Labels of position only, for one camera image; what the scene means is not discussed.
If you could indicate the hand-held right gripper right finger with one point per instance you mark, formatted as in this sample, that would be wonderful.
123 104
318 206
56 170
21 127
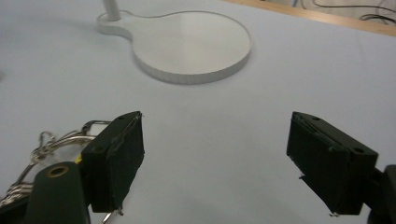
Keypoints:
327 161

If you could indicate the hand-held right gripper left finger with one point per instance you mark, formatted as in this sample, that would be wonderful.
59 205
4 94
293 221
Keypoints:
115 161

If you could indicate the white round lamp base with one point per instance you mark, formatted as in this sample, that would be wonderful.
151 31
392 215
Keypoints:
193 46

